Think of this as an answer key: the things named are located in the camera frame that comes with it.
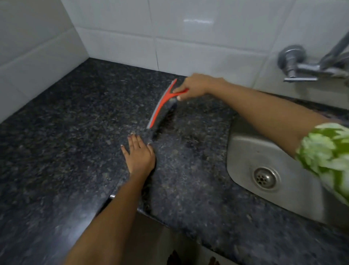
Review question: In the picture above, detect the chrome wall faucet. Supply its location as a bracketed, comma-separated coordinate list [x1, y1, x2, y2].
[277, 29, 349, 83]

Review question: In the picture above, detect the stainless steel sink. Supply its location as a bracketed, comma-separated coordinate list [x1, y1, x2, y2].
[226, 114, 349, 229]

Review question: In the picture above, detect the person's right forearm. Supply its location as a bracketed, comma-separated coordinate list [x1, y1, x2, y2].
[210, 80, 332, 159]

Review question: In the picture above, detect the person's left hand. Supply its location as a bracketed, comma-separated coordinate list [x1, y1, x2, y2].
[121, 133, 156, 178]

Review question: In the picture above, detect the person's left forearm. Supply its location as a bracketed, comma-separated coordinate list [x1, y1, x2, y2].
[63, 173, 154, 265]

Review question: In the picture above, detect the person's right hand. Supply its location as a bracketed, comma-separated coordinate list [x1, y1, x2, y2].
[173, 73, 227, 102]

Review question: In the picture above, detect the red squeegee with grey blade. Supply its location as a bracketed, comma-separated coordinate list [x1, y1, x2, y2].
[146, 79, 189, 129]

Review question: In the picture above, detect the round metal sink drain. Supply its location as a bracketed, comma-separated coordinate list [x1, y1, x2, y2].
[253, 167, 281, 191]

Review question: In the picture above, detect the green and white sleeve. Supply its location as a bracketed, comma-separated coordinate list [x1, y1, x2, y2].
[295, 122, 349, 206]

